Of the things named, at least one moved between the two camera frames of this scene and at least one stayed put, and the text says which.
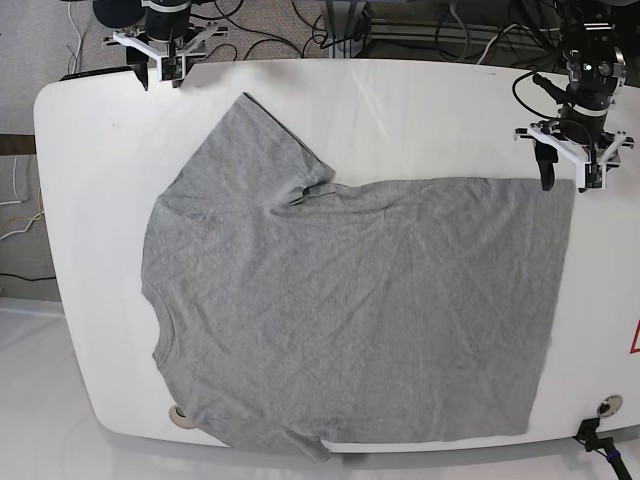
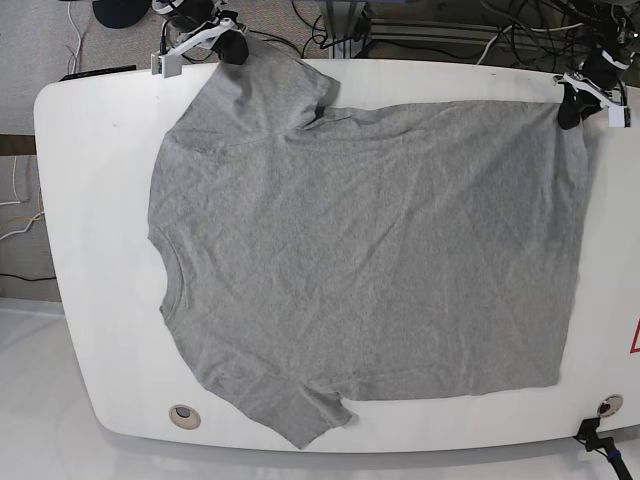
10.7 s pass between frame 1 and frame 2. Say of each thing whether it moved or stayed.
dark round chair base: stayed
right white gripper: moved
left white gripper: moved
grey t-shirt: moved
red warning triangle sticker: stayed
